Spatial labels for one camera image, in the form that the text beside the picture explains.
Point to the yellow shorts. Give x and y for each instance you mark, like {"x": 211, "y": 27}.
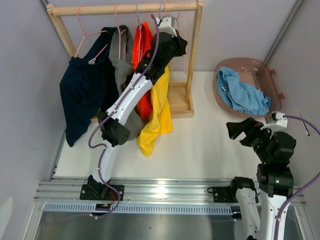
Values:
{"x": 160, "y": 121}

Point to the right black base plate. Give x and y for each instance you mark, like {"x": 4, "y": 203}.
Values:
{"x": 222, "y": 194}

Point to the orange shorts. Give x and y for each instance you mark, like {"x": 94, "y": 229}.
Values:
{"x": 141, "y": 44}

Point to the light blue shorts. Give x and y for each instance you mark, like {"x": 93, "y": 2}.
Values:
{"x": 241, "y": 96}

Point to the navy blue shorts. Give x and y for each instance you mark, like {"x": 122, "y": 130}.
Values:
{"x": 87, "y": 86}

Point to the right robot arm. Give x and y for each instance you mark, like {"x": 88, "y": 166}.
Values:
{"x": 261, "y": 211}

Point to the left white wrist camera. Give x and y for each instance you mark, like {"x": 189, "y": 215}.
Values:
{"x": 166, "y": 24}

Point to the wooden clothes rack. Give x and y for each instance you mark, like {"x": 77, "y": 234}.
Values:
{"x": 179, "y": 93}

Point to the grey shorts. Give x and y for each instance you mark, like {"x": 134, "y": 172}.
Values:
{"x": 121, "y": 71}

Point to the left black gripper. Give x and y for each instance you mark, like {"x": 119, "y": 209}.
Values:
{"x": 181, "y": 43}

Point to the slotted grey cable duct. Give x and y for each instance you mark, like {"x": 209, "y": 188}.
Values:
{"x": 131, "y": 208}

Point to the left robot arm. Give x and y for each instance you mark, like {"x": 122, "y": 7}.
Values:
{"x": 164, "y": 48}

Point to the aluminium mounting rail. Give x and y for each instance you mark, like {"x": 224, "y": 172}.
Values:
{"x": 188, "y": 191}

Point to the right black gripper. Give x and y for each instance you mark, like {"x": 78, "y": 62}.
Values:
{"x": 250, "y": 127}

